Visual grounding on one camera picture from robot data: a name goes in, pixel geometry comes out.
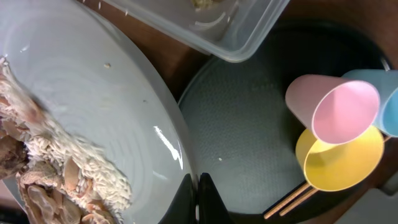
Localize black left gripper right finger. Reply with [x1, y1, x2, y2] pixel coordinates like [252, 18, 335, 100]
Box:
[198, 173, 234, 224]

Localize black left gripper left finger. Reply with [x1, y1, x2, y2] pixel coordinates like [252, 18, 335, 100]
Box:
[159, 174, 196, 224]

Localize rice and food scraps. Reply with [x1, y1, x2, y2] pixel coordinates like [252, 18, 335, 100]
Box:
[1, 57, 131, 223]

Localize yellow bowl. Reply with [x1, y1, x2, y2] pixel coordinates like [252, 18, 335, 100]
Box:
[295, 126, 384, 192]

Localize grey plate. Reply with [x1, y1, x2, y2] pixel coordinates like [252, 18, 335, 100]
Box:
[1, 1, 196, 223]

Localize black round tray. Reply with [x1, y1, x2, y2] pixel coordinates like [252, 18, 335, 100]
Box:
[178, 20, 392, 223]

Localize left wooden chopstick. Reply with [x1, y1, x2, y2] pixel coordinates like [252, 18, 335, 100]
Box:
[264, 182, 313, 220]

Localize wooden chopstick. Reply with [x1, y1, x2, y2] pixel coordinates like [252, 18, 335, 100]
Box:
[264, 182, 313, 220]
[279, 186, 318, 217]

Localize right wooden chopstick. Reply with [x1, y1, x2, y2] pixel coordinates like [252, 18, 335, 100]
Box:
[279, 186, 318, 217]

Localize pink cup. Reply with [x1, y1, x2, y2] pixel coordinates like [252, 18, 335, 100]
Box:
[285, 75, 380, 144]

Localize clear plastic bin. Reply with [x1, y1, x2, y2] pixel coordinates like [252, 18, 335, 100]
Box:
[108, 0, 289, 62]

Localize blue cup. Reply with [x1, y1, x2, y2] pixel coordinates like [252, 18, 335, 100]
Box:
[343, 69, 397, 137]

